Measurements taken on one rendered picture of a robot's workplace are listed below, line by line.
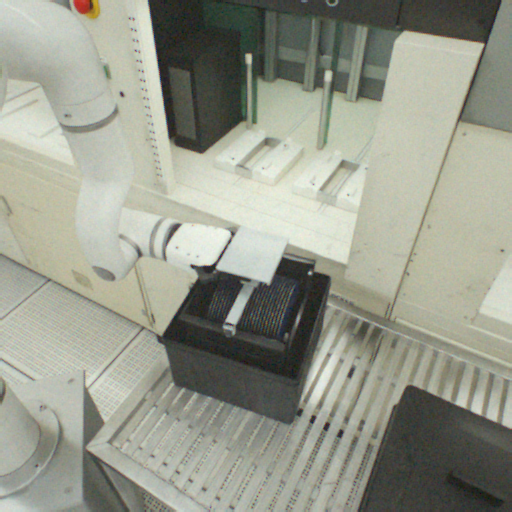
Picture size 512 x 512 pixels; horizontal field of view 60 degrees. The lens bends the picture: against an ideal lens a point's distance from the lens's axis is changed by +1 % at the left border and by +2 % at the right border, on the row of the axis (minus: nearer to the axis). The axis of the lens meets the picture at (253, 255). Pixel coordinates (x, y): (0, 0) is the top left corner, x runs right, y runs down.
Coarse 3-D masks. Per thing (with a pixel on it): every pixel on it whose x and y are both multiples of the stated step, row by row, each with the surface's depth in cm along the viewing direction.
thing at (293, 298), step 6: (294, 288) 88; (294, 294) 90; (288, 300) 84; (294, 300) 93; (288, 306) 86; (294, 306) 95; (288, 312) 88; (294, 312) 98; (282, 318) 82; (288, 318) 91; (282, 324) 84; (288, 324) 93; (282, 330) 86; (288, 330) 96; (276, 336) 82; (282, 336) 89
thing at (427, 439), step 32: (416, 416) 81; (448, 416) 81; (480, 416) 81; (384, 448) 77; (416, 448) 77; (448, 448) 77; (480, 448) 77; (384, 480) 73; (416, 480) 73; (448, 480) 72; (480, 480) 73
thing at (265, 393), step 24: (192, 288) 93; (312, 288) 101; (312, 312) 106; (168, 336) 87; (312, 336) 85; (168, 360) 90; (192, 360) 86; (216, 360) 83; (192, 384) 93; (216, 384) 89; (240, 384) 85; (264, 384) 82; (288, 384) 79; (264, 408) 88; (288, 408) 85
